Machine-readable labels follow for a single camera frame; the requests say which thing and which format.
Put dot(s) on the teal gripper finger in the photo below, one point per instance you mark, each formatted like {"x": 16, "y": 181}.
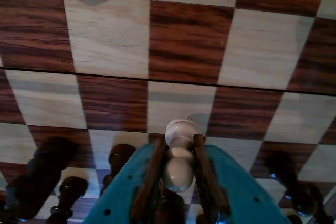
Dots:
{"x": 120, "y": 197}
{"x": 241, "y": 197}

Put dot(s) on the white chess pawn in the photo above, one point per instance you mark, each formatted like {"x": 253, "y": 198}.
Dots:
{"x": 178, "y": 176}

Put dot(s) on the dark chess pawn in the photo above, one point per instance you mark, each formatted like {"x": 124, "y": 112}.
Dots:
{"x": 120, "y": 155}
{"x": 71, "y": 195}
{"x": 320, "y": 208}

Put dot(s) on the dark chess knight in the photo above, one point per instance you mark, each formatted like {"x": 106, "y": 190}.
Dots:
{"x": 44, "y": 171}

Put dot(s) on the wooden folding chessboard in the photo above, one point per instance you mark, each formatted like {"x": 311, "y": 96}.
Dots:
{"x": 189, "y": 40}

